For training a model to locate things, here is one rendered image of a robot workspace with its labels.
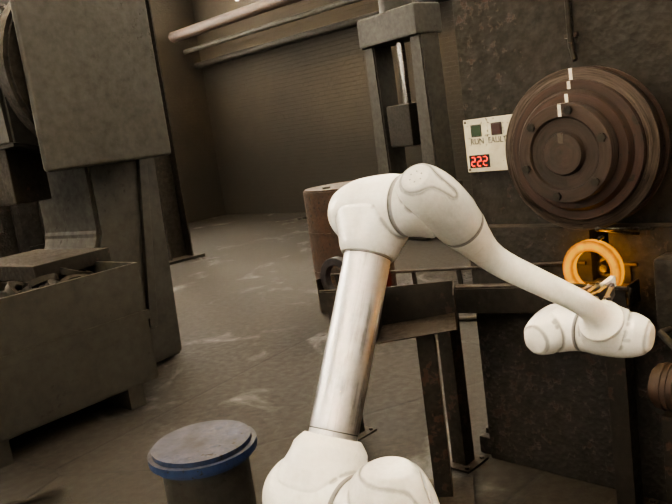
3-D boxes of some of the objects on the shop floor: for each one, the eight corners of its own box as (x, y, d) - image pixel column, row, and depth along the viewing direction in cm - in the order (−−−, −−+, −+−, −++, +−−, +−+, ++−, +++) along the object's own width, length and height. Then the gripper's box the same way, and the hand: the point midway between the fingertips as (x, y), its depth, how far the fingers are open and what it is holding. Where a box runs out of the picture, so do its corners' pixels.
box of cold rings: (83, 378, 441) (57, 251, 428) (165, 396, 387) (138, 252, 374) (-100, 448, 365) (-139, 297, 352) (-30, 483, 311) (-72, 306, 298)
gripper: (553, 321, 193) (592, 291, 209) (601, 326, 184) (638, 294, 200) (550, 295, 191) (589, 267, 207) (597, 298, 182) (635, 268, 198)
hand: (608, 284), depth 201 cm, fingers closed
